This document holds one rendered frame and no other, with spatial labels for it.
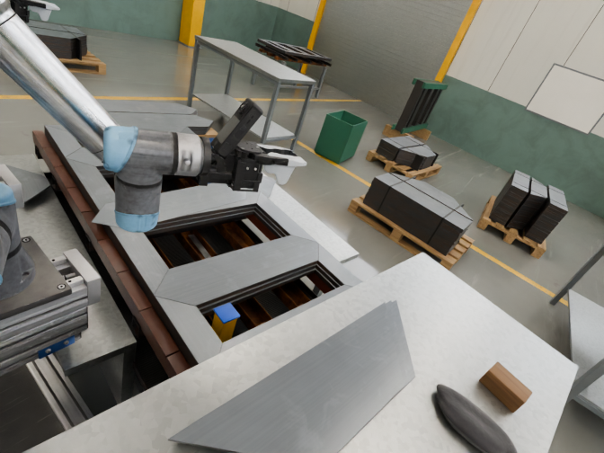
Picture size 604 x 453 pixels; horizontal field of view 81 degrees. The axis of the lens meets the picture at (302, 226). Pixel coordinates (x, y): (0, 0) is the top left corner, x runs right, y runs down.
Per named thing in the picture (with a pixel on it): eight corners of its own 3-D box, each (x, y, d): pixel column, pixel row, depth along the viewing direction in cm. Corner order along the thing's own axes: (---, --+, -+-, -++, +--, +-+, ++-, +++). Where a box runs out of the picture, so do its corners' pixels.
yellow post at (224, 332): (217, 344, 121) (228, 306, 111) (226, 356, 119) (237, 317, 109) (205, 350, 118) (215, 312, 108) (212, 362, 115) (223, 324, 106)
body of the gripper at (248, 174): (249, 178, 76) (191, 173, 70) (256, 138, 72) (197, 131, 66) (262, 192, 70) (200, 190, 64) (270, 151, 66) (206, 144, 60)
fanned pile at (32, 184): (36, 164, 174) (35, 156, 172) (59, 207, 154) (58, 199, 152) (4, 165, 165) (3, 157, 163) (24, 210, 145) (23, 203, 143)
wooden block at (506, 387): (477, 380, 94) (488, 369, 91) (487, 371, 97) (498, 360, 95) (512, 413, 88) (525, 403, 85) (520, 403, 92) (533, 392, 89)
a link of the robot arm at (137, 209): (154, 203, 75) (158, 157, 69) (160, 236, 67) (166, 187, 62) (112, 202, 71) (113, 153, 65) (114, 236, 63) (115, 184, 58)
